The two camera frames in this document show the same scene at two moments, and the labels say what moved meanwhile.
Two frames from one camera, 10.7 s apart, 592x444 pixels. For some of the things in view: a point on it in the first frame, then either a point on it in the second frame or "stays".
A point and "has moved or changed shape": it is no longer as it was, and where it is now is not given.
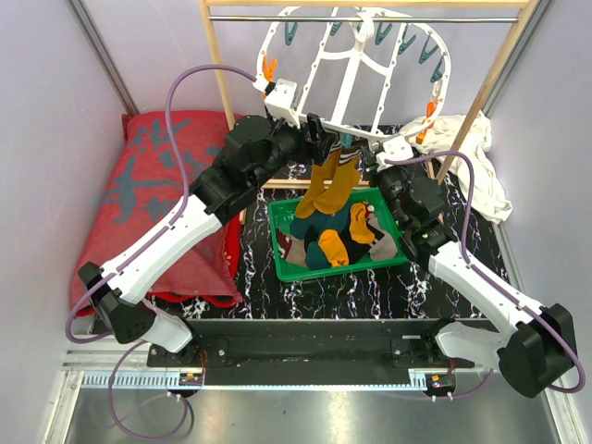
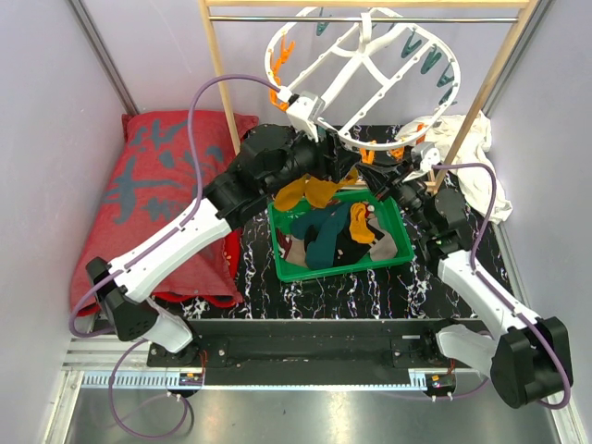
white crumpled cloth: [439, 134] stays
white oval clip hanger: [370, 73] stays
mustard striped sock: [321, 175] -> [289, 195]
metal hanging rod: [363, 18] stays
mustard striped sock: [346, 175] has moved or changed shape
